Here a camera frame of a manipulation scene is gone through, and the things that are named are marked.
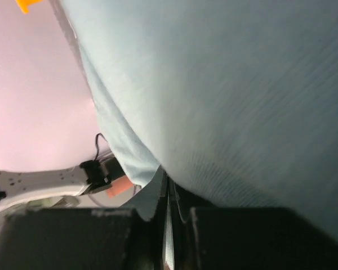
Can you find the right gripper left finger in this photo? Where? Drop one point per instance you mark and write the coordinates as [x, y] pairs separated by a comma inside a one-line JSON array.
[[148, 225]]

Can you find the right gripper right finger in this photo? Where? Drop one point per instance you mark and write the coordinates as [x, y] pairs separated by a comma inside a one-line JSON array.
[[178, 221]]

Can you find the blue-grey t shirt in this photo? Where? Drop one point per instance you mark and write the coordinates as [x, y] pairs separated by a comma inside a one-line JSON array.
[[236, 100]]

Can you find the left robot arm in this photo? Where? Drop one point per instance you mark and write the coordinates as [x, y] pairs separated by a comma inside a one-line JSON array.
[[89, 177]]

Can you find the yellow plastic tray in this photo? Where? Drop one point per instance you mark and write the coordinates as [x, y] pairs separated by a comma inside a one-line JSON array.
[[24, 5]]

